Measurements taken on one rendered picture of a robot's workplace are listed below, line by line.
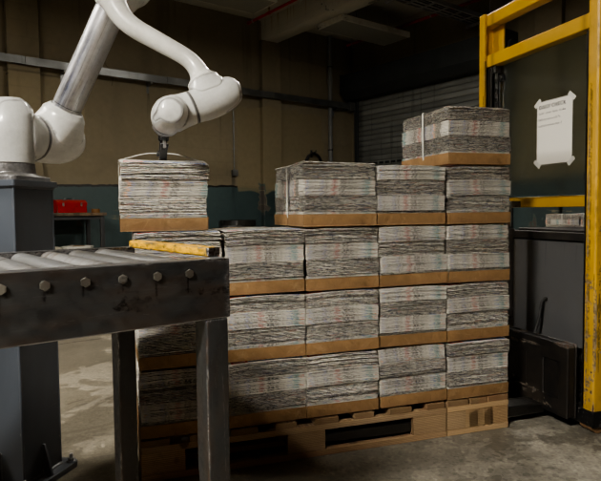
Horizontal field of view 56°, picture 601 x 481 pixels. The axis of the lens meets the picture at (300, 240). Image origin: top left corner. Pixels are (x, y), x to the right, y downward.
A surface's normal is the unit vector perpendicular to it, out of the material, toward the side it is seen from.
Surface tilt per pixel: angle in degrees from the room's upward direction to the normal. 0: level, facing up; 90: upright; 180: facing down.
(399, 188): 90
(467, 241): 90
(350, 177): 90
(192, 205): 99
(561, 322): 90
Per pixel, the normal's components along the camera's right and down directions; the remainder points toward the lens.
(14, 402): -0.25, 0.05
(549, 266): -0.95, 0.03
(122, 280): 0.61, 0.04
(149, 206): 0.29, 0.20
